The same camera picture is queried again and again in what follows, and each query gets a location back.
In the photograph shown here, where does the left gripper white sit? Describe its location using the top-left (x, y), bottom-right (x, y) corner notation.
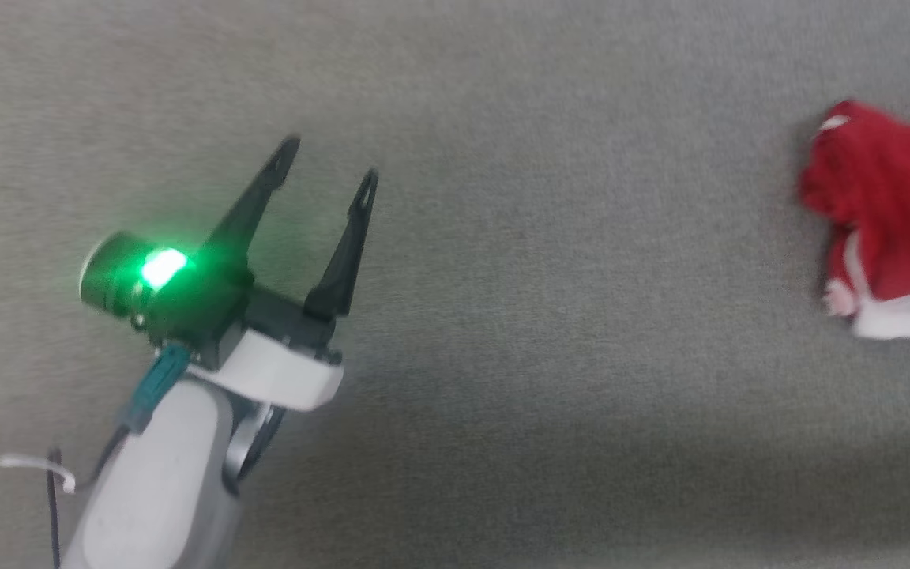
top-left (78, 136), bottom-right (380, 413)

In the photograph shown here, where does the red white-sleeved t-shirt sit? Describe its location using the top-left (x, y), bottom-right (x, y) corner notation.
top-left (799, 99), bottom-right (910, 342)

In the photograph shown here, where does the grey fabric sofa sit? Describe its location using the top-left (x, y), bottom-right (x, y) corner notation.
top-left (0, 0), bottom-right (910, 569)

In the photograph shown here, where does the white cable label tag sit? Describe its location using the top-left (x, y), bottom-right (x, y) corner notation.
top-left (0, 452), bottom-right (77, 496)

